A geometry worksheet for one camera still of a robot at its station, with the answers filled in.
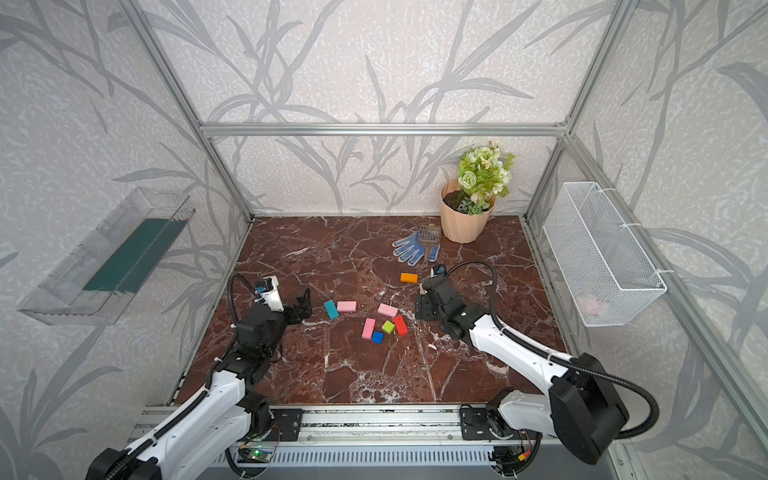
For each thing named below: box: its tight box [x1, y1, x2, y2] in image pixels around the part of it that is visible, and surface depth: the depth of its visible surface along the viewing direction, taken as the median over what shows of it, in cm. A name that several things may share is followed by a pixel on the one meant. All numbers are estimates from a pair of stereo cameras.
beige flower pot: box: [440, 178, 497, 244], surface depth 105 cm
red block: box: [394, 315, 409, 336], surface depth 93 cm
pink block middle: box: [377, 303, 399, 317], surface depth 96 cm
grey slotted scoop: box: [418, 223, 442, 268], surface depth 114 cm
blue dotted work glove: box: [392, 230, 441, 267], surface depth 112 cm
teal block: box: [323, 299, 339, 319], surface depth 95 cm
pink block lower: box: [362, 318, 376, 340], surface depth 91 cm
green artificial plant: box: [457, 139, 515, 216], surface depth 97 cm
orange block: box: [400, 272, 419, 284], surface depth 104 cm
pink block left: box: [337, 300, 357, 312], surface depth 96 cm
